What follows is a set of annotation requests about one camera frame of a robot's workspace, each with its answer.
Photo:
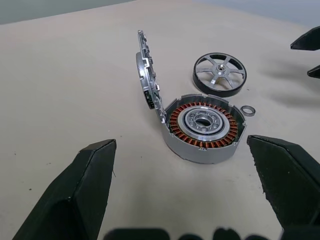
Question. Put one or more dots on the round grey metal object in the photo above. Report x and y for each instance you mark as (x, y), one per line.
(195, 156)

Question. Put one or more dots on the silver motor end cover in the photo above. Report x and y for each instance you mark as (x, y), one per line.
(143, 75)

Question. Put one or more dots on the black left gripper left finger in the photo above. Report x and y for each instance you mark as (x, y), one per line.
(75, 200)

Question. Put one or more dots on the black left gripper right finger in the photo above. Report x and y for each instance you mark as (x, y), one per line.
(287, 180)

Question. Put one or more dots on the black rimmed silver spoked rotor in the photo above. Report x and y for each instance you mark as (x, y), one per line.
(220, 72)

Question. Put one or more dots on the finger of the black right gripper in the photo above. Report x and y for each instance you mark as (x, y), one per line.
(315, 72)
(310, 40)

